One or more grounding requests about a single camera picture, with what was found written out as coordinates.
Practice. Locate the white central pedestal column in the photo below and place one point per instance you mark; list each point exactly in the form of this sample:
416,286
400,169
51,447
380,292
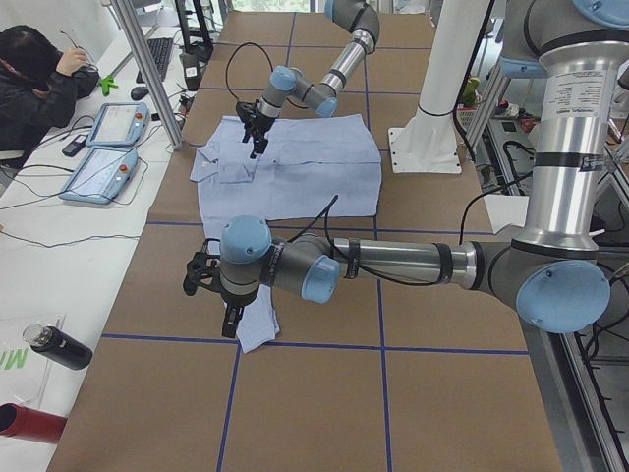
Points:
428,144

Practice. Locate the far teach pendant tablet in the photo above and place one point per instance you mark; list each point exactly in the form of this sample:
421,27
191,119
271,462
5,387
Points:
118,125

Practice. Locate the black water bottle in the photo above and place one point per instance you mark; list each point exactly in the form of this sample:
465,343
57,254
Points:
57,346

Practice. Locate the red cylinder bottle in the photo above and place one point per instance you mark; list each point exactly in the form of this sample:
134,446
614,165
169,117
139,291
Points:
20,422

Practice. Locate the teach pendant tablet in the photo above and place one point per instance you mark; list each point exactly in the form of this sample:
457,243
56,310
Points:
100,176
118,125

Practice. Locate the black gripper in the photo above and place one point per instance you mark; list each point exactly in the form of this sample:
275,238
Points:
232,306
258,124

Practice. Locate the green plastic toy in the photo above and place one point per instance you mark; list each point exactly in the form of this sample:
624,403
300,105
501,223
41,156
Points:
107,84

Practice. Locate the small black phone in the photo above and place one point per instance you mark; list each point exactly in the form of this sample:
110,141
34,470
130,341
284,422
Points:
74,146

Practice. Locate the black keyboard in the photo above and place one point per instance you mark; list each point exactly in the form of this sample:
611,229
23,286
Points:
161,50

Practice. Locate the light blue striped shirt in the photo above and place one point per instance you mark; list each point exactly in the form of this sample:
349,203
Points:
307,164

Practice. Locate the black computer mouse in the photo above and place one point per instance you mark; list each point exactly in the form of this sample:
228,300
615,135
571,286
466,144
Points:
138,93

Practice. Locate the plastic bag green lettering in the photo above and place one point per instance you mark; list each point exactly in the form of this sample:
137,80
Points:
24,374

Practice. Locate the brown paper table cover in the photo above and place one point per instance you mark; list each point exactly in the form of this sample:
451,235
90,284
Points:
165,392

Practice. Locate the seated person black jacket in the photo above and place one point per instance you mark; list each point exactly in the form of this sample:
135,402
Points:
40,86

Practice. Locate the aluminium frame post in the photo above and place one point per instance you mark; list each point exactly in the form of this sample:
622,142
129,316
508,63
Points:
127,17

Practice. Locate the near teach pendant tablet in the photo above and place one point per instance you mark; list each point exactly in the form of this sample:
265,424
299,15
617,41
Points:
100,176

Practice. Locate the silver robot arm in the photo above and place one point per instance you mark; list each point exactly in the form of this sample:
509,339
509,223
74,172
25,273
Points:
356,17
422,208

